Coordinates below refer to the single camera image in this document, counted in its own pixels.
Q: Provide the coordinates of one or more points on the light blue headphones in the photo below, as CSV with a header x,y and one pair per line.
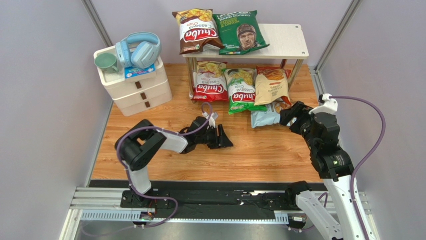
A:
x,y
139,49

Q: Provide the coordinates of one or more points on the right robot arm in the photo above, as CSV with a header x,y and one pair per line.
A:
x,y
320,130

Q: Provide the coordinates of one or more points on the dark green chips bag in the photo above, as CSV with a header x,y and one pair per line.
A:
x,y
240,33

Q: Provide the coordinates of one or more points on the green ceramic mug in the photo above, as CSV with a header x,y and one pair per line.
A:
x,y
107,62

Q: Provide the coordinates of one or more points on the green Chuba chips bag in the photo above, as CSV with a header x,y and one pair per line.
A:
x,y
241,90

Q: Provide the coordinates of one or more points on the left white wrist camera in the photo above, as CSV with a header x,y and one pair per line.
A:
x,y
211,118

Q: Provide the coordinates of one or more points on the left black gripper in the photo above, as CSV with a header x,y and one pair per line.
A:
x,y
222,141

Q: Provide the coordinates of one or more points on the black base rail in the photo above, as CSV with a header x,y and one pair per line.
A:
x,y
218,202

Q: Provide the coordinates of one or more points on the white three-drawer organizer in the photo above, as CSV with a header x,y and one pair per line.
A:
x,y
136,95

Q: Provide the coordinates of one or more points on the blue sticker card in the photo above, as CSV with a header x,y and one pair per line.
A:
x,y
133,72

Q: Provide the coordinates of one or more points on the white two-tier shelf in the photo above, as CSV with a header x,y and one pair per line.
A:
x,y
286,42

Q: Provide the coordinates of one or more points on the brown Chuba chips bag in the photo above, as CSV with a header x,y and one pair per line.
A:
x,y
197,30

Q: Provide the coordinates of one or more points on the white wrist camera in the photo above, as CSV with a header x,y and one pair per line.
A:
x,y
328,105
211,118

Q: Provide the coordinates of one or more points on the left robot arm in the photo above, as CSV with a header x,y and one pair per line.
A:
x,y
138,147

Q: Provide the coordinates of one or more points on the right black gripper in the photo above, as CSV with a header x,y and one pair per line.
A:
x,y
297,117

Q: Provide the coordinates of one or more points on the cream orange cassava chips bag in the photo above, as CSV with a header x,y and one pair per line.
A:
x,y
271,85

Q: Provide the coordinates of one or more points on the light blue cassava chips bag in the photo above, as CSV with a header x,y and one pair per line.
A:
x,y
271,116

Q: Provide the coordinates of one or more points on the red Chuba chips bag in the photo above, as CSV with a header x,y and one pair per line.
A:
x,y
210,83

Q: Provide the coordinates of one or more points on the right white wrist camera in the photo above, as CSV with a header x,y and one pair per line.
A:
x,y
328,105

